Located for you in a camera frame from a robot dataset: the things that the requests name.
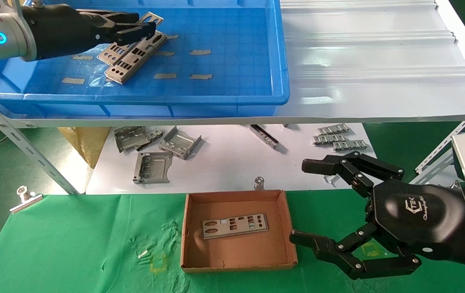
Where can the small bent metal clip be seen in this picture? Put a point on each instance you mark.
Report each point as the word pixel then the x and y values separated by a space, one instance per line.
pixel 329 182

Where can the yellow woven sack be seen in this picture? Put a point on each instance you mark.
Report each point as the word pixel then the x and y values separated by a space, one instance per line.
pixel 88 142

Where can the white perforated shelf post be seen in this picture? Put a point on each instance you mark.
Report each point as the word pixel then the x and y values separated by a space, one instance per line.
pixel 16 138
pixel 435 162

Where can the silver metal IO shield plate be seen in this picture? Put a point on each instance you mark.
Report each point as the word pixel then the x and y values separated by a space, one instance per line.
pixel 112 53
pixel 232 233
pixel 142 57

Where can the long dark metal bar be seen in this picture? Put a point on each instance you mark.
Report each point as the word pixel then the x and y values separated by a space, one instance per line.
pixel 265 136

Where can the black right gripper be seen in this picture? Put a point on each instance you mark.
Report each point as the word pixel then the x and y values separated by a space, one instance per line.
pixel 419 219

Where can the white metal shelf board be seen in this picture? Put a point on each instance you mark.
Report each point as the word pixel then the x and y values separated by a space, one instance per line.
pixel 378 61

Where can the grey stamped metal bracket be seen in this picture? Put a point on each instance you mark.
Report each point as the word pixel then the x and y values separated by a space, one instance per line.
pixel 130 138

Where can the green table cloth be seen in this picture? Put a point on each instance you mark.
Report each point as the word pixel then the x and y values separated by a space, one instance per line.
pixel 134 228

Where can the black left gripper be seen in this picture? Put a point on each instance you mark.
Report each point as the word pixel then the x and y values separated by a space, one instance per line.
pixel 61 30

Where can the silver binder clip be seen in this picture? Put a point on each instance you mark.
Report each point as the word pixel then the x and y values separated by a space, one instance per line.
pixel 27 199
pixel 259 182

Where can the clear plastic film scrap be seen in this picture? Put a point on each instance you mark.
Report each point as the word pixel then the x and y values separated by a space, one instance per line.
pixel 98 75

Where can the grey U-shaped metal bracket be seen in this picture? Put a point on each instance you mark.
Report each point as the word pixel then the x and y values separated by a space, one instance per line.
pixel 179 144

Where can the small grey metal piece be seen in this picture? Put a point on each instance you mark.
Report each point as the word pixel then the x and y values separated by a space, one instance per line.
pixel 156 133

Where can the open brown cardboard box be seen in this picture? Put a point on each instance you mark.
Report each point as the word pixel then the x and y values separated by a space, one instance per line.
pixel 240 252

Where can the white lower shelf board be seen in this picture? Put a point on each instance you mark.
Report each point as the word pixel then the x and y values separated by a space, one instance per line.
pixel 224 162

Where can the grey ribbed metal strip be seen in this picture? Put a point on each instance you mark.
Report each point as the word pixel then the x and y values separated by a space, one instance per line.
pixel 350 145
pixel 330 139
pixel 333 129

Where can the small clear tape scrap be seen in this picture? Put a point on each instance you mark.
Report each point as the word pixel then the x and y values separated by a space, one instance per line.
pixel 143 254

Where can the blue plastic tray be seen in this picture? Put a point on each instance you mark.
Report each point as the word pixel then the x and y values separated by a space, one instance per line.
pixel 236 81

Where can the grey stamped metal plate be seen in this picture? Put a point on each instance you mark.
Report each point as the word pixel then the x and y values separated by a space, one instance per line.
pixel 155 162

